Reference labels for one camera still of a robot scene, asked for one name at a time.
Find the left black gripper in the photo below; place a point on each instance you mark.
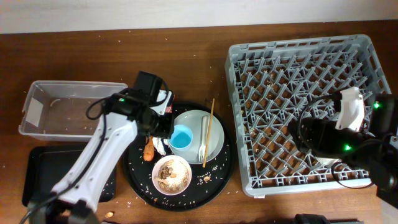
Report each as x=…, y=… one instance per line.
x=167, y=127

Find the light blue plastic cup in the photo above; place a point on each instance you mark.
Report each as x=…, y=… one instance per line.
x=182, y=138

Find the white plastic fork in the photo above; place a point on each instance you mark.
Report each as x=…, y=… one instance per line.
x=204, y=130

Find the wooden chopstick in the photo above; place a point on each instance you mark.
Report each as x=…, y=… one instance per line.
x=208, y=133

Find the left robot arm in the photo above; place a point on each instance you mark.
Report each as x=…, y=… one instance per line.
x=123, y=115

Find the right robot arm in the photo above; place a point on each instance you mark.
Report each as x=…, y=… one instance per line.
x=375, y=153

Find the grey plastic dishwasher rack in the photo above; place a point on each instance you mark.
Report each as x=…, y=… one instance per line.
x=269, y=84

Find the red snack wrapper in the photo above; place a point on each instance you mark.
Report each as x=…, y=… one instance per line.
x=168, y=109

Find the crumpled white tissue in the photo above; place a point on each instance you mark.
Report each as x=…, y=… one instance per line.
x=160, y=145

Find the orange carrot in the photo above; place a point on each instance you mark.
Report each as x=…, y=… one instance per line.
x=149, y=150

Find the grey round plate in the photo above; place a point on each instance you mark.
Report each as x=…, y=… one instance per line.
x=193, y=119

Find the pink bowl with food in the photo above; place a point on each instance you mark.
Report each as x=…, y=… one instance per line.
x=171, y=175

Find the round black serving tray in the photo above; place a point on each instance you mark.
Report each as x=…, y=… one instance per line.
x=206, y=184

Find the peanut on table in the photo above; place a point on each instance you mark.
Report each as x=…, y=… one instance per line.
x=109, y=214

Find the clear plastic bin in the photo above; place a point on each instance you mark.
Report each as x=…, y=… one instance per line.
x=55, y=110

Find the black rectangular tray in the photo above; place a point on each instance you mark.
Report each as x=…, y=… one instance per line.
x=47, y=165

